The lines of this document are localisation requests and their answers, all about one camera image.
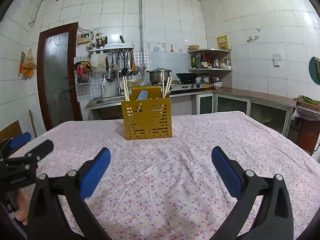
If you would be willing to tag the light blue plastic spoon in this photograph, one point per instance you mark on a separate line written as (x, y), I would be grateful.
(143, 95)

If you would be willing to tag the white soap bottle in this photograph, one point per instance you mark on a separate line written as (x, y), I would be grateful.
(104, 88)

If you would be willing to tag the brown glass door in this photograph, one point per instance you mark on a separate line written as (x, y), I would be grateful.
(55, 75)

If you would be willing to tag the wooden chopstick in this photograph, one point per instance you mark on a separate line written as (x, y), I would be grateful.
(163, 83)
(127, 87)
(165, 86)
(168, 86)

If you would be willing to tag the green round cutting board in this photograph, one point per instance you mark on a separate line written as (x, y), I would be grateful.
(314, 70)

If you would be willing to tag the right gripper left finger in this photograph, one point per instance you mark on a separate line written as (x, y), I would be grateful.
(47, 220)

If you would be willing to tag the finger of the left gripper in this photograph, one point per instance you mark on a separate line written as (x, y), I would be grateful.
(9, 146)
(33, 156)

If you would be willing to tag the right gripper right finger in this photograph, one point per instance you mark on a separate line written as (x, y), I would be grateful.
(274, 219)

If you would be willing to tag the hanging utensil rack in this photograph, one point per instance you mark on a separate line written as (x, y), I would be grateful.
(116, 59)

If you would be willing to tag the orange hanging bags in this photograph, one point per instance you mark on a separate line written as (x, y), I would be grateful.
(27, 64)

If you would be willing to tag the person's left hand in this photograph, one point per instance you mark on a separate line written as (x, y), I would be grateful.
(22, 213)

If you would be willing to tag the kitchen counter cabinets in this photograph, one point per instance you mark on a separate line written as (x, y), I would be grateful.
(270, 110)

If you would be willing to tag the yellow wall poster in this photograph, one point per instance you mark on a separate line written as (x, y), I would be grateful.
(222, 42)

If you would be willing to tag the corner wall shelf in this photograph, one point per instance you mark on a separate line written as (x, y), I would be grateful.
(209, 59)

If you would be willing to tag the steel cooking pot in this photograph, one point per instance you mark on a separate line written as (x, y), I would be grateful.
(158, 75)

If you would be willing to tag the floral pink tablecloth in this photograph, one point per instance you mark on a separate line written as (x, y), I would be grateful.
(169, 188)

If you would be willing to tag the wooden cutting board with greens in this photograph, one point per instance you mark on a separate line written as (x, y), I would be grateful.
(306, 99)

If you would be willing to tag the black wok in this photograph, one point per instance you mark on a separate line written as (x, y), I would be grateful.
(190, 78)

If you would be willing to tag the steel sink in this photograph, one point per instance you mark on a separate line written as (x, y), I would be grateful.
(104, 102)

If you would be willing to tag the yellow perforated utensil holder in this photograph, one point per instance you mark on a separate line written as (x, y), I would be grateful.
(147, 119)

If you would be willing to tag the gas stove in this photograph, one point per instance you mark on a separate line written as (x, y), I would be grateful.
(187, 87)

